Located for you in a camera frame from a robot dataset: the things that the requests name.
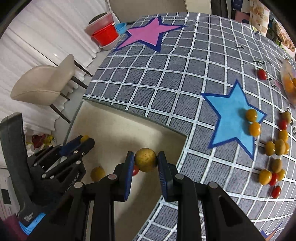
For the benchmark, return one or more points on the white tray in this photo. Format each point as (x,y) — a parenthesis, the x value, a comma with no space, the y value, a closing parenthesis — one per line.
(116,132)

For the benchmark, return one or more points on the red tomato in tray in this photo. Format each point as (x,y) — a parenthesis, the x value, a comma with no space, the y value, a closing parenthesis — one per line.
(135,170)

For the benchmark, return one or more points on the red tomato centre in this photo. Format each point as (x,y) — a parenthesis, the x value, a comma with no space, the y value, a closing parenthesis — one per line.
(274,179)

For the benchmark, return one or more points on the grey grid tablecloth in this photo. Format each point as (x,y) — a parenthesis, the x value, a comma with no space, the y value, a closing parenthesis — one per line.
(208,54)

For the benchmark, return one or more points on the blue gloved hand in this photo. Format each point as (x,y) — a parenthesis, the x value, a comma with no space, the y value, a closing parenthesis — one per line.
(27,230)

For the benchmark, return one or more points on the dark yellow tomato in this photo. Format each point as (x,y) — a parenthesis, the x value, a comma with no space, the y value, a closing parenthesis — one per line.
(269,148)

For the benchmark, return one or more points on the small red tomato upper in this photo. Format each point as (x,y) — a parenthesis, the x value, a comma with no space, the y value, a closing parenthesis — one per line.
(282,124)

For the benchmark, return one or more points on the yellow tomato beside longan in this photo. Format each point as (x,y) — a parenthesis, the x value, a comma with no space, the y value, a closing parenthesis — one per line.
(281,174)

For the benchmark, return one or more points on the large yellow tomato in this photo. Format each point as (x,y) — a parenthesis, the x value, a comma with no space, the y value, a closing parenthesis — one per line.
(264,177)

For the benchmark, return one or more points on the blue small bowl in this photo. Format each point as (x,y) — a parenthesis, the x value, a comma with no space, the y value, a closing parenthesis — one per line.
(121,28)

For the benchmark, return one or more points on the clear glass fruit bowl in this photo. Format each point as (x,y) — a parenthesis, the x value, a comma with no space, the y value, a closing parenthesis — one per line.
(287,74)

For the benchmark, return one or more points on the brown longan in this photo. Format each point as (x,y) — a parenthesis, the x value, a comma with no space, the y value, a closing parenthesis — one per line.
(97,174)
(276,165)
(145,159)
(280,147)

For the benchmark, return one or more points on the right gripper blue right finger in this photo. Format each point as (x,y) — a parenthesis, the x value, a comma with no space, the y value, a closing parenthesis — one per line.
(163,173)

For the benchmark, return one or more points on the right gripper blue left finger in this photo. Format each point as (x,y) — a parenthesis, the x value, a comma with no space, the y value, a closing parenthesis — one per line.
(128,173)

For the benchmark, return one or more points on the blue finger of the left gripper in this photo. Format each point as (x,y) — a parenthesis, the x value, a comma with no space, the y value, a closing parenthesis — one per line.
(68,148)

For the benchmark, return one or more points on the red tomato right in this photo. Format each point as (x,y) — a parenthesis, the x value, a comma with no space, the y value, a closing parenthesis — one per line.
(276,192)

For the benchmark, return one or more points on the beige chair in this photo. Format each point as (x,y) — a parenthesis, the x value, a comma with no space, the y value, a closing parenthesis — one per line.
(42,85)

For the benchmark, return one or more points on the red tomato near text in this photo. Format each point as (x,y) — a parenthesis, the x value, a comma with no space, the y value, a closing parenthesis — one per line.
(261,74)

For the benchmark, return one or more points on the yellow tomato on star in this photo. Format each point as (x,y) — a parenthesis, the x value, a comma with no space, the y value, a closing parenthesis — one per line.
(251,115)

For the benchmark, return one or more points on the orange tomato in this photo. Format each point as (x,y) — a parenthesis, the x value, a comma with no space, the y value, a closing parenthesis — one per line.
(254,129)

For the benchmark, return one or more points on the red plastic container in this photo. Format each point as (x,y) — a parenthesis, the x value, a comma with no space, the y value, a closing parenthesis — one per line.
(101,29)

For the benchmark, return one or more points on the green-brown longan top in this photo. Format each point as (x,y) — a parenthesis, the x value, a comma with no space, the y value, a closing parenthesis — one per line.
(286,116)

